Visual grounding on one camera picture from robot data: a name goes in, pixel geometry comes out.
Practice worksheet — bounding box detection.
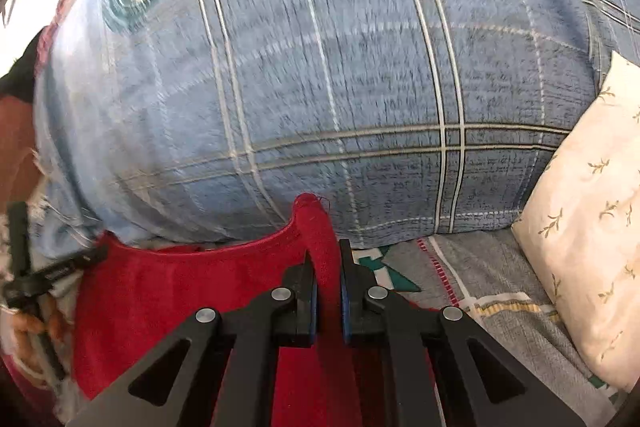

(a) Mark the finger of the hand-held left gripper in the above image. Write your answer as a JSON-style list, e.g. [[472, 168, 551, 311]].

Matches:
[[7, 202, 68, 380], [2, 243, 110, 308]]

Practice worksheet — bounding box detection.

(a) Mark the dark cloth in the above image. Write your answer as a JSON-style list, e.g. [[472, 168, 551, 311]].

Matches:
[[0, 34, 43, 105]]

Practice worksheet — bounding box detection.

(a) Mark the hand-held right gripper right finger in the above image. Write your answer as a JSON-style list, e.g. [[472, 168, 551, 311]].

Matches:
[[339, 238, 588, 427]]

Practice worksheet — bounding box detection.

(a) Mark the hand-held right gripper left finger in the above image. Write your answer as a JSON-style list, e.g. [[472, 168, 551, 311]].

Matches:
[[65, 252, 318, 427]]

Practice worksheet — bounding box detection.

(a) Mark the person's left hand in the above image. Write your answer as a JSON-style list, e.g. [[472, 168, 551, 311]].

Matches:
[[7, 297, 66, 360]]

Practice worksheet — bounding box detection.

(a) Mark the red knit garment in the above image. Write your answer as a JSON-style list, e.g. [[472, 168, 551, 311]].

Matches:
[[70, 193, 441, 427]]

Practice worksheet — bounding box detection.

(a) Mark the white floral pillow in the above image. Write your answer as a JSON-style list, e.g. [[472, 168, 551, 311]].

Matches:
[[511, 51, 640, 393]]

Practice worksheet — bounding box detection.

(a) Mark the red patterned cloth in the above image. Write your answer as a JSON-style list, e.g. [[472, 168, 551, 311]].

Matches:
[[35, 0, 83, 68]]

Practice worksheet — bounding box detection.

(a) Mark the grey striped bed sheet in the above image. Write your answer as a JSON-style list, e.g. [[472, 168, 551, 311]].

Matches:
[[350, 227, 631, 427]]

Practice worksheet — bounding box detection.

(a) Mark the brown furniture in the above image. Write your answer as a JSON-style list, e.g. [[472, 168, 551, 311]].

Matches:
[[0, 94, 43, 208]]

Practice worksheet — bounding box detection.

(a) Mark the blue plaid pillow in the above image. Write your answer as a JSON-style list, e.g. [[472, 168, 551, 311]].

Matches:
[[32, 0, 640, 253]]

